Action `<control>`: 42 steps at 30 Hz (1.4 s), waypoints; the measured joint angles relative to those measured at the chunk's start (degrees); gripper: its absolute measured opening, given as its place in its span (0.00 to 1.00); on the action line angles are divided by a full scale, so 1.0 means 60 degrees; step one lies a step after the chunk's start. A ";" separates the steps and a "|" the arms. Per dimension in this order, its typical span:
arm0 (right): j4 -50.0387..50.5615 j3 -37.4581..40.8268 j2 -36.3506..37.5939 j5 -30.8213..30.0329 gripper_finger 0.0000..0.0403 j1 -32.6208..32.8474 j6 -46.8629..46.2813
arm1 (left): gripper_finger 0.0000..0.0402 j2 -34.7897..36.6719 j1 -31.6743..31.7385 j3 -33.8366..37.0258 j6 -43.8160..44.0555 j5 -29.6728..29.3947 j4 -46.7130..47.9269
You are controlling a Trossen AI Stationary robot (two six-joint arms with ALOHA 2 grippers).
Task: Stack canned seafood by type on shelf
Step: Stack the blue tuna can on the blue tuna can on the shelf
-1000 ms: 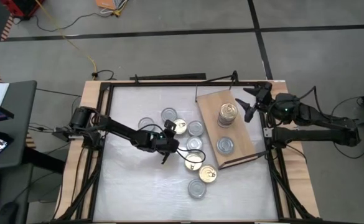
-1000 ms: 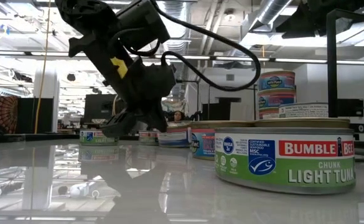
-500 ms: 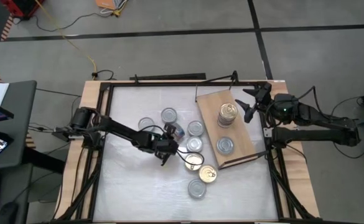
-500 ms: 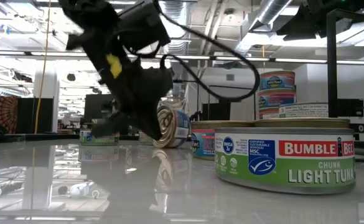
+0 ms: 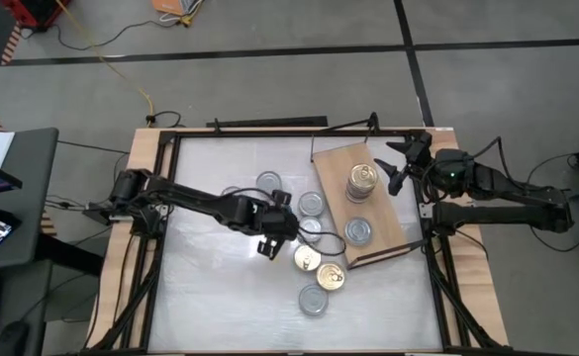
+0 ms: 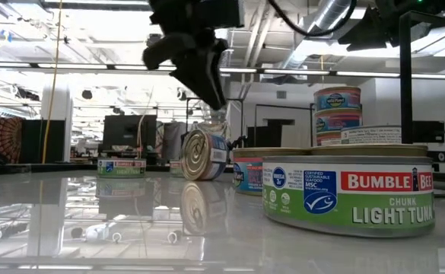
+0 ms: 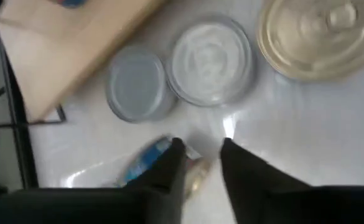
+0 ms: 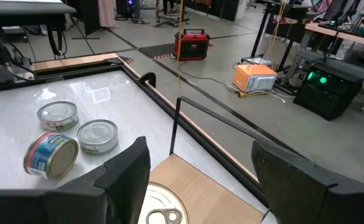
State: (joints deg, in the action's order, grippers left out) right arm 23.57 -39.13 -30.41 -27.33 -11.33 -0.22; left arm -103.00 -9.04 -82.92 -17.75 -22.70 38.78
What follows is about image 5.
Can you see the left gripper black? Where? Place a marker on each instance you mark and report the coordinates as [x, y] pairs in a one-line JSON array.
[[271, 222]]

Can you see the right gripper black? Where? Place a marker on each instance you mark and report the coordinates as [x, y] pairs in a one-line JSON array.
[[423, 163]]

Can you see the Bumble Bee tuna can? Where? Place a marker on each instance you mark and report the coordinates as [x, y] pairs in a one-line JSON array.
[[229, 190], [313, 299], [313, 228], [358, 231], [268, 179], [312, 204]]

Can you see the Wild Planet salmon can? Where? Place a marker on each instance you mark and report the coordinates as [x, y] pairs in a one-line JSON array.
[[359, 193], [330, 276], [357, 202], [307, 257], [358, 197], [364, 176]]

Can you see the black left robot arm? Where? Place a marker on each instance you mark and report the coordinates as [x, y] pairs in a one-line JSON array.
[[195, 200]]

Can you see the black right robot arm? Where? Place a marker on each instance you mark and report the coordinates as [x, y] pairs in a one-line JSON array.
[[492, 215]]

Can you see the black clamp stand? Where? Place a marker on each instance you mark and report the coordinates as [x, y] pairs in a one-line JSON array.
[[373, 122]]

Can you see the flat black bar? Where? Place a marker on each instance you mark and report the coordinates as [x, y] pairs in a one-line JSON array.
[[269, 122]]

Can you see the black desk foot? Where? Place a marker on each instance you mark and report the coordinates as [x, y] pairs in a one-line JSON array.
[[71, 254]]

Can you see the orange flat board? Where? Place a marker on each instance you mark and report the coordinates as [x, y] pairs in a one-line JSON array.
[[167, 6]]

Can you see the grey desk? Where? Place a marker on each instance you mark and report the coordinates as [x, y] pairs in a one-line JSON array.
[[36, 163]]

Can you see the black computer mouse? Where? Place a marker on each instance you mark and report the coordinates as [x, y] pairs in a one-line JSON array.
[[12, 338]]

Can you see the red box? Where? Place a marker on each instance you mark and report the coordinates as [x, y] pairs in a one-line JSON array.
[[34, 12]]

